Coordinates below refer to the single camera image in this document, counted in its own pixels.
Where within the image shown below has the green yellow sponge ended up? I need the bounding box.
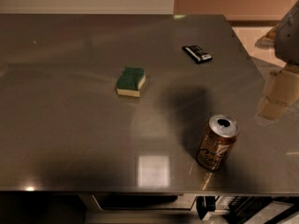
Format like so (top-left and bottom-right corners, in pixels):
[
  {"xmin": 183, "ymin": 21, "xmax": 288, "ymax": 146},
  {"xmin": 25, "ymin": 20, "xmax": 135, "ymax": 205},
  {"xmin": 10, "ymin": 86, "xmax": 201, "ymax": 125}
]
[{"xmin": 116, "ymin": 67, "xmax": 146, "ymax": 97}]

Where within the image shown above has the black snack bar wrapper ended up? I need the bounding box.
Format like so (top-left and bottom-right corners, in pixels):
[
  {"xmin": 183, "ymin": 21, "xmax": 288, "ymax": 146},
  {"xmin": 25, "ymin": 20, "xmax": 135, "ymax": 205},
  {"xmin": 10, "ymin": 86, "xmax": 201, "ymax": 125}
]
[{"xmin": 181, "ymin": 45, "xmax": 212, "ymax": 63}]

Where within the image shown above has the orange soda can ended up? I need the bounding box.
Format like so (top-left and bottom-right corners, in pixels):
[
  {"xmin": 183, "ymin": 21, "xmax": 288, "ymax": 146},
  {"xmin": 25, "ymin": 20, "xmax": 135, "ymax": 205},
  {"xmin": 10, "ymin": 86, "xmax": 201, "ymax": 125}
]
[{"xmin": 196, "ymin": 114, "xmax": 239, "ymax": 171}]

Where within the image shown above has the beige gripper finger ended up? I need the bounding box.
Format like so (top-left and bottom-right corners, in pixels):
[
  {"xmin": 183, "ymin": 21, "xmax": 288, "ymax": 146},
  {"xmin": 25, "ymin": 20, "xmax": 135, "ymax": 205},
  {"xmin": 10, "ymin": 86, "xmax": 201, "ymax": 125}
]
[{"xmin": 257, "ymin": 63, "xmax": 299, "ymax": 121}]

